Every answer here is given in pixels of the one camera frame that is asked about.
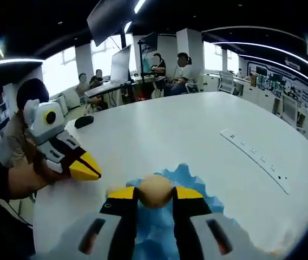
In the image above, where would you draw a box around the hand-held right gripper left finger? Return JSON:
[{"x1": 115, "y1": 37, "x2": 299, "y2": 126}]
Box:
[{"x1": 61, "y1": 186, "x2": 140, "y2": 260}]

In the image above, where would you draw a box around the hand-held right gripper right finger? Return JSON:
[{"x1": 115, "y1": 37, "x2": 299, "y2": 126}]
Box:
[{"x1": 172, "y1": 186, "x2": 252, "y2": 260}]

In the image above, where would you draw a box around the blue egg tray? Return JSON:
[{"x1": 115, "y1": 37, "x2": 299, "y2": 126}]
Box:
[{"x1": 106, "y1": 162, "x2": 240, "y2": 260}]

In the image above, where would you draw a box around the person's left hand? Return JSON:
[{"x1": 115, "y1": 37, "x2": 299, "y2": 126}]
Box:
[{"x1": 30, "y1": 156, "x2": 75, "y2": 188}]

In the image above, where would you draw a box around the black oval case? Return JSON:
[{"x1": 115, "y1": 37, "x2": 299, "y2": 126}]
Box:
[{"x1": 74, "y1": 115, "x2": 94, "y2": 129}]

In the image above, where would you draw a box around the long office desk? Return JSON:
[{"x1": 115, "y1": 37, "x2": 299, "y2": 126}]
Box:
[{"x1": 84, "y1": 75, "x2": 168, "y2": 109}]

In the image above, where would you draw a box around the short ceiling light strip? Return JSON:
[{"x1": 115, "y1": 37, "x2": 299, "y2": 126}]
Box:
[{"x1": 0, "y1": 57, "x2": 44, "y2": 66}]

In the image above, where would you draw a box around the white monitor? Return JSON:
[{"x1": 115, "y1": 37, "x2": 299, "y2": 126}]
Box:
[{"x1": 110, "y1": 44, "x2": 132, "y2": 83}]

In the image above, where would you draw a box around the hanging dark display screen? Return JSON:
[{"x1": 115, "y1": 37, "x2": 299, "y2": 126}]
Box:
[{"x1": 86, "y1": 0, "x2": 124, "y2": 47}]

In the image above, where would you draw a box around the black monitor on pole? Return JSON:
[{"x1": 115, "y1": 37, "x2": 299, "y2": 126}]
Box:
[{"x1": 137, "y1": 31, "x2": 159, "y2": 79}]

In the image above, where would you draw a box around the white office chair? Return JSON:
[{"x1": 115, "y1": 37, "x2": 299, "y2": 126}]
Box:
[
  {"x1": 185, "y1": 81, "x2": 200, "y2": 94},
  {"x1": 218, "y1": 70, "x2": 237, "y2": 94}
]

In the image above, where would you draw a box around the white office desk row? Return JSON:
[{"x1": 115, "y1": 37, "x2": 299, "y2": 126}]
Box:
[{"x1": 196, "y1": 73, "x2": 308, "y2": 141}]

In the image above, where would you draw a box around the long ceiling light strip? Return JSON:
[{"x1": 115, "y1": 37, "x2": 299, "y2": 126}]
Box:
[{"x1": 125, "y1": 0, "x2": 147, "y2": 32}]

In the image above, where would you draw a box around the curved ceiling light strip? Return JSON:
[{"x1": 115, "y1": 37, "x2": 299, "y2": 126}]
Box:
[
  {"x1": 212, "y1": 40, "x2": 308, "y2": 76},
  {"x1": 237, "y1": 54, "x2": 308, "y2": 89}
]

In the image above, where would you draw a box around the blue wall display board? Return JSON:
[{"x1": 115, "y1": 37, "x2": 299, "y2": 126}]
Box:
[{"x1": 247, "y1": 58, "x2": 308, "y2": 109}]

